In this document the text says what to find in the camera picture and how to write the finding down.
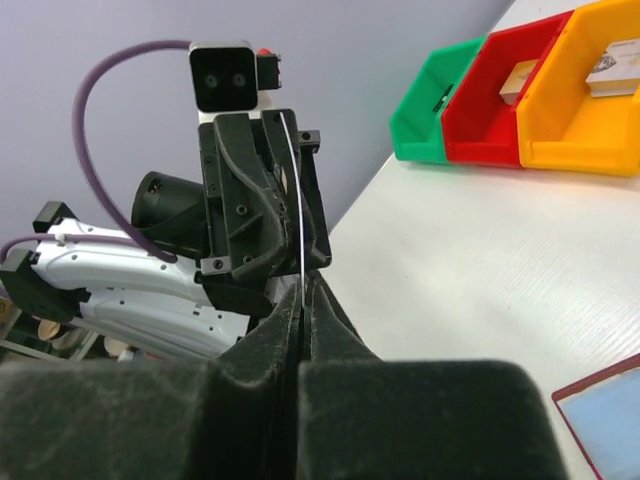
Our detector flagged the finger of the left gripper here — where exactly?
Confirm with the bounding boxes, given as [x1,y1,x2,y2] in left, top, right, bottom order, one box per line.
[213,114,290,278]
[261,109,332,273]

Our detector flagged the silver card stack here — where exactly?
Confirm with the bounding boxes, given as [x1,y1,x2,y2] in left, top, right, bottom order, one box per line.
[585,38,639,98]

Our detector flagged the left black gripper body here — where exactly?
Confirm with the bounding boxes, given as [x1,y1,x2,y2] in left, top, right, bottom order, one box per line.
[197,107,333,281]

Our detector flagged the green plastic bin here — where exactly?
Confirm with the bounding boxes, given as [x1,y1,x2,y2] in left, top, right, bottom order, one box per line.
[389,36,487,165]

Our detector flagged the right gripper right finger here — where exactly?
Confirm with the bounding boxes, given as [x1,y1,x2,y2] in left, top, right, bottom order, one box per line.
[296,273,567,479]

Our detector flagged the red plastic bin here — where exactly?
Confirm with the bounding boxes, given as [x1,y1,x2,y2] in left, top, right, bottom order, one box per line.
[441,10,572,169]

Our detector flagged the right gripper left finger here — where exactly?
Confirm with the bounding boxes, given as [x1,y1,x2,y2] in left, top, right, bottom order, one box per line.
[1,285,301,479]

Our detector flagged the red leather card holder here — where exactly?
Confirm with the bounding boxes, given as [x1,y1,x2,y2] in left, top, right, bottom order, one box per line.
[551,354,639,479]

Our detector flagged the yellow plastic bin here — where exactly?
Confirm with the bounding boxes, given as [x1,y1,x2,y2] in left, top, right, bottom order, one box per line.
[517,1,639,176]

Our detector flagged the gold card stack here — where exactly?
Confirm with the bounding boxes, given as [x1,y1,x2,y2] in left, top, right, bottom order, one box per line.
[499,59,538,105]

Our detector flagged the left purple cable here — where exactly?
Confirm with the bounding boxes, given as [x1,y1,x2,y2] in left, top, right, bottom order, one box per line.
[0,39,194,264]

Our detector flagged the black card stack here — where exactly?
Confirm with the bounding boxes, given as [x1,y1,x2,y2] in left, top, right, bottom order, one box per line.
[432,84,453,113]

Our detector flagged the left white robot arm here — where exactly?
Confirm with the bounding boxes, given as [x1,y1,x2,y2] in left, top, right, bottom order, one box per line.
[1,109,332,358]

